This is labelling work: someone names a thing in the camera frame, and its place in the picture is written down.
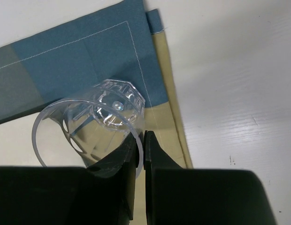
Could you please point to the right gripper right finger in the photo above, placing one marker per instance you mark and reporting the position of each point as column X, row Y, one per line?
column 178, row 196

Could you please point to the clear plastic cup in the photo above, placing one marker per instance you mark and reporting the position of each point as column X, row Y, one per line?
column 84, row 128

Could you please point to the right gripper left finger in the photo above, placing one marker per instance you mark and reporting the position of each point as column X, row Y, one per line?
column 102, row 194

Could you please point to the blue tan cloth placemat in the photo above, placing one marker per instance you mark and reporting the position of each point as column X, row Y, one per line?
column 122, row 41

